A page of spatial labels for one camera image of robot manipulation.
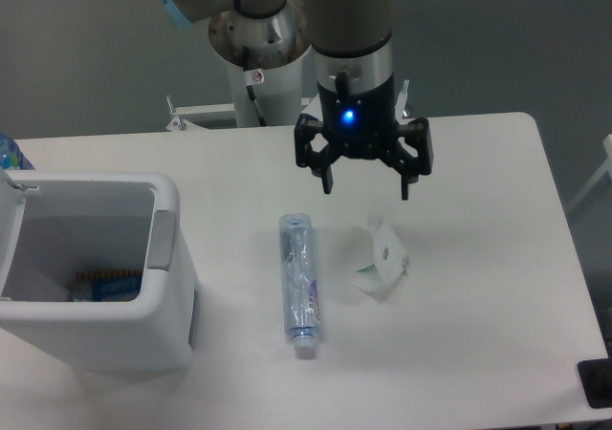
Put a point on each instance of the clear plastic water bottle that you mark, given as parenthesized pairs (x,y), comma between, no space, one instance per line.
(298,275)

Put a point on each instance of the white pedestal base frame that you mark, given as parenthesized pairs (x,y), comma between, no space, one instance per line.
(278,110)

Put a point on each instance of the white frame at right edge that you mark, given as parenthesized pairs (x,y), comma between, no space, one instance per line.
(594,187)

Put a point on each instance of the blue labelled bottle at edge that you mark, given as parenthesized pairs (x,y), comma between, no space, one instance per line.
(12,156)

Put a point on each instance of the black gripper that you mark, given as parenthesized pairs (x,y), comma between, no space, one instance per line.
(363,126)

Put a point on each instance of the white trash can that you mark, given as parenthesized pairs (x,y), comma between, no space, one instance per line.
(57,224)

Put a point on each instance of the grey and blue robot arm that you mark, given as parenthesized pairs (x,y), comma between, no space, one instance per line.
(351,41)

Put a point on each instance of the black device at table corner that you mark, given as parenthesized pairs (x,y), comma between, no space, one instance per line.
(595,377)

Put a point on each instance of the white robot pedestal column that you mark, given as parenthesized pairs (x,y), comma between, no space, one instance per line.
(265,88)

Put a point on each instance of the white paper wrapper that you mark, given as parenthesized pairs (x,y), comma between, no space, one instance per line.
(390,260)

